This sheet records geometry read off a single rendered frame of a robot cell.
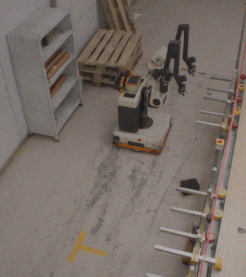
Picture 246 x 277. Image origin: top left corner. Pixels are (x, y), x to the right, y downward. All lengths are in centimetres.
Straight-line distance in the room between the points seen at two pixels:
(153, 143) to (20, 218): 186
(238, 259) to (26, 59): 325
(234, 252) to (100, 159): 251
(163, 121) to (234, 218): 223
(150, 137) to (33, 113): 160
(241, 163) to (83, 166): 212
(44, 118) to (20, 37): 117
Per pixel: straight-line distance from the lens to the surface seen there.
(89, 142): 540
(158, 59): 453
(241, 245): 327
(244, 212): 348
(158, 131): 510
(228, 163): 426
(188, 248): 418
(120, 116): 493
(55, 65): 525
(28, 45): 475
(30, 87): 510
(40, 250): 436
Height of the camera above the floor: 355
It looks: 41 degrees down
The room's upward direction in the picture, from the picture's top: 2 degrees counter-clockwise
